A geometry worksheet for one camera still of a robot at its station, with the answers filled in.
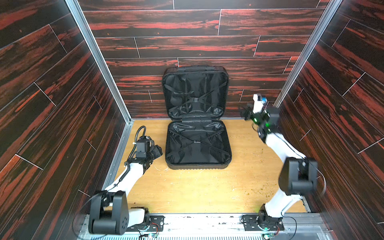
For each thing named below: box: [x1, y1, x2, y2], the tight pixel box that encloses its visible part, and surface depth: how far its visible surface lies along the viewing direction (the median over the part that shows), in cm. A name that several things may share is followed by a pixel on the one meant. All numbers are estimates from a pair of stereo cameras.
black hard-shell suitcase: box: [162, 65, 232, 170], surface depth 103 cm
